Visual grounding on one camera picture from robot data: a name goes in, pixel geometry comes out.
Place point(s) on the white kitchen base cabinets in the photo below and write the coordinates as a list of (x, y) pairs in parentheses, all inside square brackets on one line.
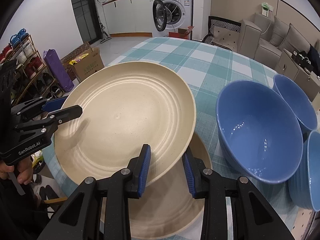
[(125, 15)]

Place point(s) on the dark jacket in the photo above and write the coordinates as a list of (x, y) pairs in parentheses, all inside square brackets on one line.
[(315, 57)]

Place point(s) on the grey floor mop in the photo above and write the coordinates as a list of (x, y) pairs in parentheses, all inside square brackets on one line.
[(105, 36)]

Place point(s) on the wooden shoe rack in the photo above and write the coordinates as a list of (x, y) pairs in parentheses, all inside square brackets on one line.
[(46, 67)]

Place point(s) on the yellow snack packet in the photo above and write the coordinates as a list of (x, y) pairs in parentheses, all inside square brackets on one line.
[(78, 60)]

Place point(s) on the person's left hand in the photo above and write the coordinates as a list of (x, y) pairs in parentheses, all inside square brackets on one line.
[(25, 172)]

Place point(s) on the beige round plate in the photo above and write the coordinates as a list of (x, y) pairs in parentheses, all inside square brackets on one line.
[(165, 210), (120, 120)]

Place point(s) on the black storage basket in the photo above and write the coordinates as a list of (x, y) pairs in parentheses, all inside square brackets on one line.
[(301, 61)]

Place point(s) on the blue bowl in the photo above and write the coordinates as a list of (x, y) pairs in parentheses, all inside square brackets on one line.
[(305, 180), (295, 102), (255, 135)]

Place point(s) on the printed cardboard box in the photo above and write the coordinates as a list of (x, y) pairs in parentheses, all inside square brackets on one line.
[(87, 67)]

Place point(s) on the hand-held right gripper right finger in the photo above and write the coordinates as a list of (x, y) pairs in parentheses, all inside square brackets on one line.
[(187, 172)]

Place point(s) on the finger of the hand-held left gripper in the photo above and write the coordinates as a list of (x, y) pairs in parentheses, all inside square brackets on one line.
[(53, 104), (67, 112)]

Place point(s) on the person's left forearm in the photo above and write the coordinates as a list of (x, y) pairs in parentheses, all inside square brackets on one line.
[(15, 217)]

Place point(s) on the grey sofa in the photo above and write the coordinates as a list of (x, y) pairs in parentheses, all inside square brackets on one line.
[(247, 32)]

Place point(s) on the dark glass door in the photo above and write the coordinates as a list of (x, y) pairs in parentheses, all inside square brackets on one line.
[(82, 12)]

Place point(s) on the patterned black white chair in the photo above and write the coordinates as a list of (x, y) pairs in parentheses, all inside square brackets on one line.
[(222, 32)]

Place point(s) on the grey side cabinet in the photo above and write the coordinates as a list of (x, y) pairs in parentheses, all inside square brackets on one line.
[(287, 67)]

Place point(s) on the shoe rack with shoes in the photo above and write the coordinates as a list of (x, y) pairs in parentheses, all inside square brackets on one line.
[(17, 36)]

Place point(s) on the purple bag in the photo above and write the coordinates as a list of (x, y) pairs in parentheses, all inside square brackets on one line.
[(57, 70)]

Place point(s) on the white washing machine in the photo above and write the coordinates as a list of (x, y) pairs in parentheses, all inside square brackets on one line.
[(180, 7)]

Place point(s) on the grey sofa cushion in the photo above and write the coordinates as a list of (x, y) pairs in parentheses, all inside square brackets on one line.
[(278, 30), (295, 38)]

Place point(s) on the green white wall device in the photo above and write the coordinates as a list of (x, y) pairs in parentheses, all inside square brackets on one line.
[(265, 10)]

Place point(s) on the red cardboard box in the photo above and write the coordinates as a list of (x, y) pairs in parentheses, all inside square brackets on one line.
[(178, 33)]

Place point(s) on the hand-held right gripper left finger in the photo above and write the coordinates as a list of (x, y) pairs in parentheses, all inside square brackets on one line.
[(145, 170)]

